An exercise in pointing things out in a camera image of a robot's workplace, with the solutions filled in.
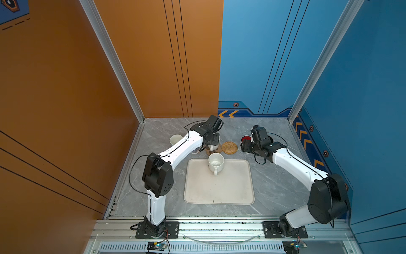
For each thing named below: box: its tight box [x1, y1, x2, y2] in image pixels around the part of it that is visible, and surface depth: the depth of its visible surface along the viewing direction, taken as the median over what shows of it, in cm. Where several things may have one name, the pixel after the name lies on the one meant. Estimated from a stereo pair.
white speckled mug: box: [208, 152, 225, 177], surface depth 91 cm
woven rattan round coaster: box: [221, 141, 238, 155], surface depth 105 cm
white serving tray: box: [183, 158, 255, 205], surface depth 90 cm
